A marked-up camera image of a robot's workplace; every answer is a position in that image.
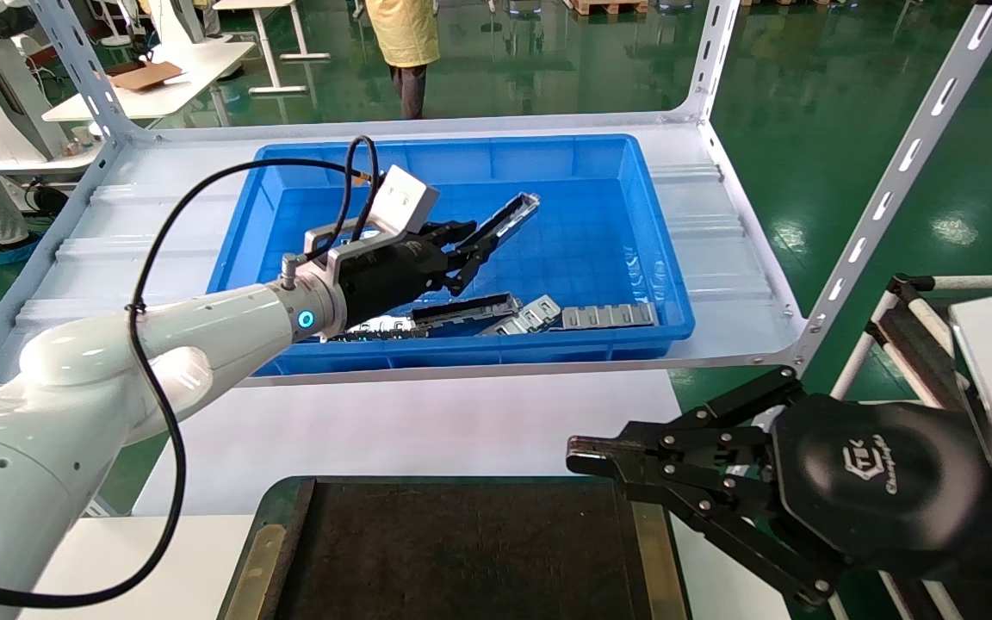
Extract silver metal strip part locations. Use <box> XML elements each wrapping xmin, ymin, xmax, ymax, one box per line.
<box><xmin>328</xmin><ymin>315</ymin><xmax>428</xmax><ymax>343</ymax></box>

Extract brown cardboard box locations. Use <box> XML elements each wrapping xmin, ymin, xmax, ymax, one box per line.
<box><xmin>108</xmin><ymin>60</ymin><xmax>185</xmax><ymax>92</ymax></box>

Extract white metal shelf rack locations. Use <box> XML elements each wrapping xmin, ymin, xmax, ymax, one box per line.
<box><xmin>0</xmin><ymin>0</ymin><xmax>992</xmax><ymax>518</ymax></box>

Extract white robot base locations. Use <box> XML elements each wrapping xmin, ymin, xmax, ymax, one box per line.
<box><xmin>147</xmin><ymin>0</ymin><xmax>221</xmax><ymax>44</ymax></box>

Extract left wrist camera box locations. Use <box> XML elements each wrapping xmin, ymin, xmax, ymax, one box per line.
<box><xmin>371</xmin><ymin>165</ymin><xmax>441</xmax><ymax>235</ymax></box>

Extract white round floor stand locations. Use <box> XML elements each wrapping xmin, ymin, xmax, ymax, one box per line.
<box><xmin>98</xmin><ymin>0</ymin><xmax>140</xmax><ymax>48</ymax></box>

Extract flat silver slotted plate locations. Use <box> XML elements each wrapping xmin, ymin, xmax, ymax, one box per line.
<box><xmin>561</xmin><ymin>303</ymin><xmax>659</xmax><ymax>331</ymax></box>

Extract long dark metal housing part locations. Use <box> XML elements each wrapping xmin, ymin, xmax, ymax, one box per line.
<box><xmin>410</xmin><ymin>293</ymin><xmax>521</xmax><ymax>332</ymax></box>

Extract white work table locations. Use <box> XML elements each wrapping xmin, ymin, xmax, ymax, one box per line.
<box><xmin>41</xmin><ymin>40</ymin><xmax>256</xmax><ymax>123</ymax></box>

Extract wooden pallet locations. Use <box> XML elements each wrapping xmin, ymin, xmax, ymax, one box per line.
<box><xmin>569</xmin><ymin>0</ymin><xmax>650</xmax><ymax>16</ymax></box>

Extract person in yellow coat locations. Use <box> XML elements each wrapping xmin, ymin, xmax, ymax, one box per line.
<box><xmin>364</xmin><ymin>0</ymin><xmax>441</xmax><ymax>120</ymax></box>

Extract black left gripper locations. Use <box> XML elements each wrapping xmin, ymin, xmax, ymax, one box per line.
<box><xmin>337</xmin><ymin>220</ymin><xmax>501</xmax><ymax>326</ymax></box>

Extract silver angled metal part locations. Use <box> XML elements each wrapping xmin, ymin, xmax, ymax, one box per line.
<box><xmin>479</xmin><ymin>294</ymin><xmax>562</xmax><ymax>338</ymax></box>

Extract blue plastic bin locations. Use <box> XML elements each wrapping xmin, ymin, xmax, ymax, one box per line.
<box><xmin>208</xmin><ymin>134</ymin><xmax>695</xmax><ymax>377</ymax></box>

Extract white tube frame cart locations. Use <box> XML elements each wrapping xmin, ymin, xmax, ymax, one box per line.
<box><xmin>832</xmin><ymin>274</ymin><xmax>992</xmax><ymax>620</ymax></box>

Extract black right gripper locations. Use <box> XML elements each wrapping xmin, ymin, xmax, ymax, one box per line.
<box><xmin>567</xmin><ymin>366</ymin><xmax>992</xmax><ymax>609</ymax></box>

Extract black container tray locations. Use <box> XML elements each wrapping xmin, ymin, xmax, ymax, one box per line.
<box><xmin>219</xmin><ymin>475</ymin><xmax>691</xmax><ymax>620</ymax></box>

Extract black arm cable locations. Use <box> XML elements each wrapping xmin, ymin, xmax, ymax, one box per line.
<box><xmin>0</xmin><ymin>135</ymin><xmax>381</xmax><ymax>609</ymax></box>

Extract white table with T legs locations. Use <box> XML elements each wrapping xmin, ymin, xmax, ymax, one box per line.
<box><xmin>212</xmin><ymin>0</ymin><xmax>332</xmax><ymax>96</ymax></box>

